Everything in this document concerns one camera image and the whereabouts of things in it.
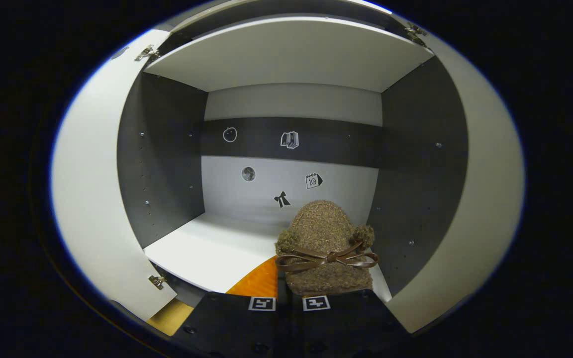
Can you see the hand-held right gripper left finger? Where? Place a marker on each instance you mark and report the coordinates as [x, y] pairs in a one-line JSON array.
[[237, 323]]

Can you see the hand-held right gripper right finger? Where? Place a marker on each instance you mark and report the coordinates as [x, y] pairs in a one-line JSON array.
[[341, 323]]

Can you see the brown fuzzy shoe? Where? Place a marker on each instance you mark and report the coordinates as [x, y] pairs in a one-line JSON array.
[[321, 228]]

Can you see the white shoe cabinet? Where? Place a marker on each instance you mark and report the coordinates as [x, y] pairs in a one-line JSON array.
[[167, 149]]

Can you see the white shoe cabinet door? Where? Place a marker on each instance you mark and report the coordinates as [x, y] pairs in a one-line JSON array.
[[92, 174], [485, 174]]

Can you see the white cabinet shelf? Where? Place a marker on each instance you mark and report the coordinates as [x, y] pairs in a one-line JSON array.
[[217, 248], [291, 54]]

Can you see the metal door hinge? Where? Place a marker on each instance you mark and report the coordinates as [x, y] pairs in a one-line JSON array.
[[416, 34], [147, 52], [157, 281]]

